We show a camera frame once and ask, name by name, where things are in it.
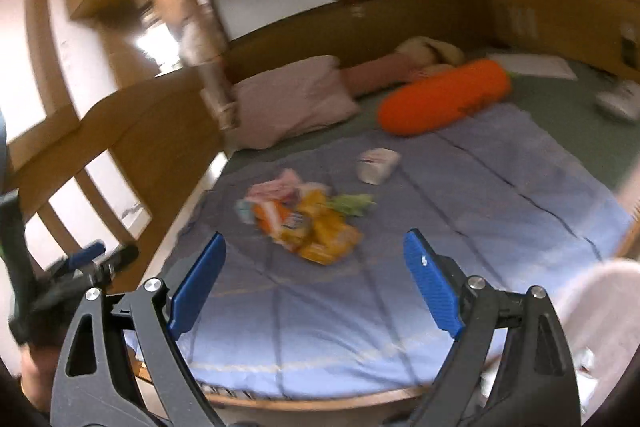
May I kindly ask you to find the white handheld appliance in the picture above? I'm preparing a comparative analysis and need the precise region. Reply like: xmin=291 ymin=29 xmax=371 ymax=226
xmin=597 ymin=82 xmax=640 ymax=122

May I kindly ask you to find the orange carrot plush pillow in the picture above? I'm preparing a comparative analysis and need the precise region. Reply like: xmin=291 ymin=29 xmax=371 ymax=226
xmin=377 ymin=59 xmax=513 ymax=136

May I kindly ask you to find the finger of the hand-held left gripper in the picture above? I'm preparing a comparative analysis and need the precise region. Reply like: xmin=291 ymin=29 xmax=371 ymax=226
xmin=47 ymin=241 xmax=107 ymax=280
xmin=92 ymin=244 xmax=141 ymax=280

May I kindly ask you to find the frosted glass window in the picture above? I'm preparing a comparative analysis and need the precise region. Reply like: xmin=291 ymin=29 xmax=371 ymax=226
xmin=207 ymin=0 xmax=338 ymax=40

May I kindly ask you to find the pink wrapper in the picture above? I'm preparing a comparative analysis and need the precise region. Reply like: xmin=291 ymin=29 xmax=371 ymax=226
xmin=247 ymin=169 xmax=303 ymax=202

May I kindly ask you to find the white flat board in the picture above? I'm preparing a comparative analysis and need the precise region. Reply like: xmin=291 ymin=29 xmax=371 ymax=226
xmin=487 ymin=52 xmax=576 ymax=80

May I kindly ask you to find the hanging pale cloth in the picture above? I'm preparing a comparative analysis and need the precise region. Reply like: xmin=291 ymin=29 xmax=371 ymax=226
xmin=200 ymin=62 xmax=238 ymax=130

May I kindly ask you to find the striped plush toy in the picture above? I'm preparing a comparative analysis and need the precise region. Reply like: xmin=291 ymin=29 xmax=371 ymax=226
xmin=340 ymin=36 xmax=466 ymax=98

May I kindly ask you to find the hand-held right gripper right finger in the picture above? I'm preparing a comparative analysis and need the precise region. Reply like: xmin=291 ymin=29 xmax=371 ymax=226
xmin=403 ymin=228 xmax=581 ymax=427

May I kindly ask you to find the wooden bunk bed frame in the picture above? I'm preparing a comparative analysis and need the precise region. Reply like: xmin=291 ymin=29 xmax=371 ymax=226
xmin=0 ymin=0 xmax=640 ymax=413

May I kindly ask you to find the orange packet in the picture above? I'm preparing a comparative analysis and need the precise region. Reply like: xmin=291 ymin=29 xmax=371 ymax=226
xmin=252 ymin=199 xmax=291 ymax=233

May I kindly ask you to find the pale pink waste bin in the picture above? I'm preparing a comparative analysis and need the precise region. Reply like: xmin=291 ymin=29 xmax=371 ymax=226
xmin=480 ymin=257 xmax=640 ymax=427

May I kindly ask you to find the light green wrapper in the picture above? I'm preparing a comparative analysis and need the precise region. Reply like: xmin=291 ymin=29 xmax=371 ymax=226
xmin=327 ymin=193 xmax=377 ymax=218

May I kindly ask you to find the white paper cup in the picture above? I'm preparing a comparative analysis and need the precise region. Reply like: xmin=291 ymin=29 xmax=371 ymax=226
xmin=356 ymin=148 xmax=401 ymax=184

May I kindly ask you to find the blue checked blanket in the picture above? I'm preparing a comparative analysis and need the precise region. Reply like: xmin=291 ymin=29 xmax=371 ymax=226
xmin=122 ymin=109 xmax=636 ymax=400

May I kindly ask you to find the white fluffy plush toy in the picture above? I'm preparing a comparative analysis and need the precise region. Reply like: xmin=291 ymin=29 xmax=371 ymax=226
xmin=177 ymin=7 xmax=216 ymax=62

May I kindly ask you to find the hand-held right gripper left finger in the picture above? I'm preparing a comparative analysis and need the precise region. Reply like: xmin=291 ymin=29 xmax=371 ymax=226
xmin=50 ymin=231 xmax=227 ymax=427

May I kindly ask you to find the pink pillow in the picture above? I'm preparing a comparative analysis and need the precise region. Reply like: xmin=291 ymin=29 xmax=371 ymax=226
xmin=227 ymin=55 xmax=362 ymax=148

